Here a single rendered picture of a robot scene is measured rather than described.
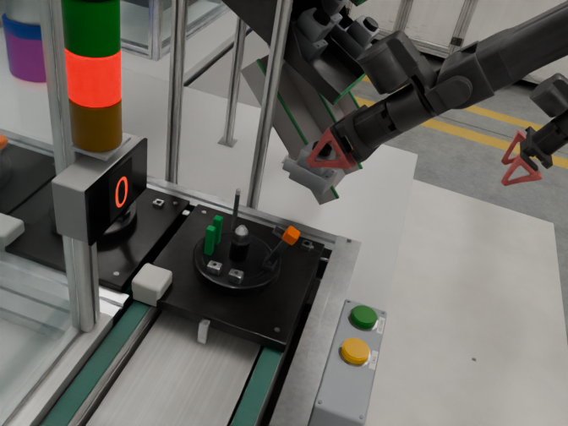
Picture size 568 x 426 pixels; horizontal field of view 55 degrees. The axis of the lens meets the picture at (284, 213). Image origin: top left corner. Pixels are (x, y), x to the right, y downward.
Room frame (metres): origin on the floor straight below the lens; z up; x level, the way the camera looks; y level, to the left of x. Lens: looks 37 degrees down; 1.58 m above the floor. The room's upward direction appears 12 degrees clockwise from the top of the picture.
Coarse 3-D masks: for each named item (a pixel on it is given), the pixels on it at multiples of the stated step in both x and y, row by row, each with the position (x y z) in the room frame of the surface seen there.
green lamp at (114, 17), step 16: (64, 0) 0.46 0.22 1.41; (80, 0) 0.46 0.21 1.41; (112, 0) 0.48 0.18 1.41; (64, 16) 0.46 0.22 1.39; (80, 16) 0.46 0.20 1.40; (96, 16) 0.46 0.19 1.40; (112, 16) 0.47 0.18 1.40; (64, 32) 0.46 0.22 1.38; (80, 32) 0.46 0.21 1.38; (96, 32) 0.46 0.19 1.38; (112, 32) 0.47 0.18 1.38; (80, 48) 0.46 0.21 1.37; (96, 48) 0.46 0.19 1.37; (112, 48) 0.47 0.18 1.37
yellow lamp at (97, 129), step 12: (72, 108) 0.46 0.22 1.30; (84, 108) 0.46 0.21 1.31; (96, 108) 0.46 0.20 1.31; (108, 108) 0.47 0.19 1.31; (120, 108) 0.48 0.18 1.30; (72, 120) 0.46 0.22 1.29; (84, 120) 0.46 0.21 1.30; (96, 120) 0.46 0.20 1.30; (108, 120) 0.47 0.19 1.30; (120, 120) 0.48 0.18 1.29; (72, 132) 0.46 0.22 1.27; (84, 132) 0.46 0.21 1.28; (96, 132) 0.46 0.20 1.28; (108, 132) 0.47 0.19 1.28; (120, 132) 0.48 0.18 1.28; (84, 144) 0.46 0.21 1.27; (96, 144) 0.46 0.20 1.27; (108, 144) 0.46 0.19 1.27
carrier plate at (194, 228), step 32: (192, 224) 0.73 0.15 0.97; (224, 224) 0.74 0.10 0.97; (256, 224) 0.76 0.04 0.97; (160, 256) 0.63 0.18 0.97; (192, 256) 0.65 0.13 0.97; (288, 256) 0.69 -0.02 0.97; (320, 256) 0.72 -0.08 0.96; (192, 288) 0.58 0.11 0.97; (288, 288) 0.62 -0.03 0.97; (192, 320) 0.53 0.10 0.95; (224, 320) 0.53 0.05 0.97; (256, 320) 0.54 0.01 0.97; (288, 320) 0.55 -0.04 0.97
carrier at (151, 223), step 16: (144, 192) 0.79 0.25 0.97; (160, 192) 0.80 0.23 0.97; (128, 208) 0.71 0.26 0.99; (144, 208) 0.74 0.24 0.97; (176, 208) 0.76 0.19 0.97; (112, 224) 0.66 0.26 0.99; (128, 224) 0.67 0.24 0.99; (144, 224) 0.70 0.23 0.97; (160, 224) 0.71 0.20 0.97; (176, 224) 0.73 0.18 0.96; (112, 240) 0.64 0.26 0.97; (128, 240) 0.65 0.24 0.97; (144, 240) 0.66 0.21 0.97; (160, 240) 0.67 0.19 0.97; (112, 256) 0.61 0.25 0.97; (128, 256) 0.62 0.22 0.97; (144, 256) 0.62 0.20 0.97; (112, 272) 0.58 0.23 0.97; (128, 272) 0.58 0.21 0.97; (112, 288) 0.56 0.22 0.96
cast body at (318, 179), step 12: (312, 144) 0.77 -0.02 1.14; (300, 156) 0.75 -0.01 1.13; (324, 156) 0.74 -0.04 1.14; (288, 168) 0.77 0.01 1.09; (300, 168) 0.74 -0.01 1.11; (312, 168) 0.74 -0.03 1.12; (324, 168) 0.73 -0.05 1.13; (300, 180) 0.74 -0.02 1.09; (312, 180) 0.73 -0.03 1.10; (324, 180) 0.73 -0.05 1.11; (324, 192) 0.73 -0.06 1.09
